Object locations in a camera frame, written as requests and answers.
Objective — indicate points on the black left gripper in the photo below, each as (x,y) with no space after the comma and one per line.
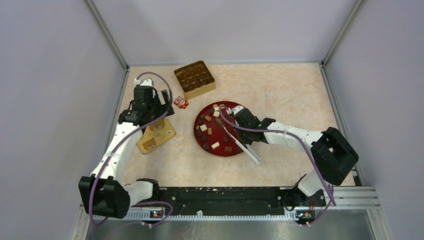
(162,107)

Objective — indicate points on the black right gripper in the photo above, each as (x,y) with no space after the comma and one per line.
(244,140)

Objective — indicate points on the silver metal tongs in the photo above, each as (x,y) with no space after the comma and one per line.
(245,148)

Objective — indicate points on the gold bear tin lid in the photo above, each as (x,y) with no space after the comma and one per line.
(155,135)

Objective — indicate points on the red round tray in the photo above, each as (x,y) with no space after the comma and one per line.
(225,149)

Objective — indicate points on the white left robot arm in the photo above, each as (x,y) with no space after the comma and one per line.
(102,192)

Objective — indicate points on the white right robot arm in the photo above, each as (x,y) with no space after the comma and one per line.
(331,155)

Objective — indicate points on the gold chocolate box tin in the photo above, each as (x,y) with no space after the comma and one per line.
(195,79)

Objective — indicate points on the red owl toy block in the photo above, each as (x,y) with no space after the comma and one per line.
(181,102)

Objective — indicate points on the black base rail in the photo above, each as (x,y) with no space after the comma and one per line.
(234,201)

